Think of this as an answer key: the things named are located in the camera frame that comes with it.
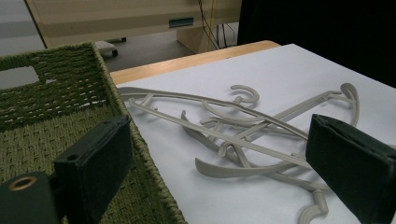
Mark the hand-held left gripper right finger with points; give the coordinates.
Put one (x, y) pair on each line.
(351, 165)

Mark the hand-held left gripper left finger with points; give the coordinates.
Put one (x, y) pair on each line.
(93, 161)

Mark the green woven basket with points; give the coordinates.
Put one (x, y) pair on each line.
(46, 140)

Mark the grey plastic clothes hanger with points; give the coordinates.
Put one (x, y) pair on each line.
(299, 109)
(224, 171)
(193, 123)

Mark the wheeled base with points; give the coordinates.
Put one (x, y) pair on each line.
(106, 46)

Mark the white board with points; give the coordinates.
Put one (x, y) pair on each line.
(280, 71)

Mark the black curtain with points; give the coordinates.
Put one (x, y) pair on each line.
(327, 31)

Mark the wooden table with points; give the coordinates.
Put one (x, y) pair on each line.
(186, 60)

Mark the wooden cabinet with wheels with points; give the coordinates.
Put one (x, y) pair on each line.
(124, 18)

